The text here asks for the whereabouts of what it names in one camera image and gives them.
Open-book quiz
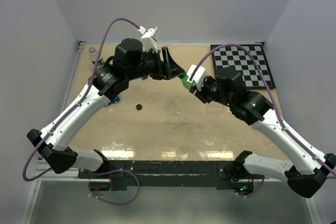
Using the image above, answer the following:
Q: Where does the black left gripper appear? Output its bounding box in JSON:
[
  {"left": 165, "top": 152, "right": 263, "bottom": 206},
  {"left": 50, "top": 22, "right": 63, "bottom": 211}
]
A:
[{"left": 128, "top": 46, "right": 185, "bottom": 81}]

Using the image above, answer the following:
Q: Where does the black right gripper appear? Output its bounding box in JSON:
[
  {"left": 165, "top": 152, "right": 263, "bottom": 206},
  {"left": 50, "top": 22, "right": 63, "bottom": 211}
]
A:
[{"left": 190, "top": 74, "right": 233, "bottom": 107}]

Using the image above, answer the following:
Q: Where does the green plastic bottle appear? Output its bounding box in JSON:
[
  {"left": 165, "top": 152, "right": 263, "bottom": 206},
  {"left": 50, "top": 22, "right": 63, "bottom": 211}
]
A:
[{"left": 179, "top": 73, "right": 196, "bottom": 90}]

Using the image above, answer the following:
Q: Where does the clear Pepsi bottle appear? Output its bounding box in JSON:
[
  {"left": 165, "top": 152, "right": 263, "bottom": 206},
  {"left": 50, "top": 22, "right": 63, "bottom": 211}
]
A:
[{"left": 89, "top": 47, "right": 103, "bottom": 66}]

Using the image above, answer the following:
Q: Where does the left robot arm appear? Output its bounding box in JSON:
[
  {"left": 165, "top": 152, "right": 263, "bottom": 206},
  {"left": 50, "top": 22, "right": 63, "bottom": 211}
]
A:
[{"left": 27, "top": 38, "right": 185, "bottom": 178}]

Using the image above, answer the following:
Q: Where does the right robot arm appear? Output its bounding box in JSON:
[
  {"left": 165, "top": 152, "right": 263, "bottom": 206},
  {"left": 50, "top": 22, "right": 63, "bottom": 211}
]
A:
[{"left": 186, "top": 65, "right": 335, "bottom": 198}]

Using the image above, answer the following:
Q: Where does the black white chessboard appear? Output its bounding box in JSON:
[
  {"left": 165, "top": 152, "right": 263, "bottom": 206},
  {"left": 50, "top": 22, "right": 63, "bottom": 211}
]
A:
[{"left": 212, "top": 44, "right": 275, "bottom": 90}]

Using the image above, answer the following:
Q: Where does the colourful toy car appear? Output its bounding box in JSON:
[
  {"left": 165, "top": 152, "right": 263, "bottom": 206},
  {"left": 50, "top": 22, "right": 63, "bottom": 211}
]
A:
[{"left": 107, "top": 96, "right": 120, "bottom": 106}]

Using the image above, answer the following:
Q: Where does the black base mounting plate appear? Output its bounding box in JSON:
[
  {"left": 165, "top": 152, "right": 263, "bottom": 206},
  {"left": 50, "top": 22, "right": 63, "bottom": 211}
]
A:
[{"left": 78, "top": 159, "right": 266, "bottom": 191}]

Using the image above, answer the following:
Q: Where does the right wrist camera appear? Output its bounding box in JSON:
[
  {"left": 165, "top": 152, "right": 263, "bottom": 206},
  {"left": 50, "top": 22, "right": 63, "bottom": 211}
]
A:
[{"left": 187, "top": 65, "right": 208, "bottom": 90}]

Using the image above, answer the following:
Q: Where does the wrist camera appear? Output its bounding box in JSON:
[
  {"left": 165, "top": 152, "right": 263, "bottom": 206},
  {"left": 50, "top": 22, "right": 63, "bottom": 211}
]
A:
[
  {"left": 187, "top": 65, "right": 208, "bottom": 90},
  {"left": 138, "top": 26, "right": 162, "bottom": 52}
]

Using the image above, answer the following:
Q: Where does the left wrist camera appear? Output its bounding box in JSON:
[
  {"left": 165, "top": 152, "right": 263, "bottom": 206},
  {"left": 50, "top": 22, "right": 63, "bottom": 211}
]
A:
[{"left": 138, "top": 26, "right": 162, "bottom": 52}]

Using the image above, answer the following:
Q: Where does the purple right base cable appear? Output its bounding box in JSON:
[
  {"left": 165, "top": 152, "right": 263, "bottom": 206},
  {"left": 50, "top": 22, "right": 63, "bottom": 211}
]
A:
[{"left": 235, "top": 176, "right": 265, "bottom": 198}]

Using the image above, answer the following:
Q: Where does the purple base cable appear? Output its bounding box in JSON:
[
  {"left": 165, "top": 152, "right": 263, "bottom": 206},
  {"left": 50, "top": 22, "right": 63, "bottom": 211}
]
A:
[
  {"left": 88, "top": 168, "right": 142, "bottom": 205},
  {"left": 235, "top": 176, "right": 265, "bottom": 198}
]

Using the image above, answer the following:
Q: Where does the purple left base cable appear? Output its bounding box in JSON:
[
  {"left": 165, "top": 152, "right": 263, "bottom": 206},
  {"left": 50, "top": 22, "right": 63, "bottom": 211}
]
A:
[{"left": 88, "top": 168, "right": 142, "bottom": 205}]

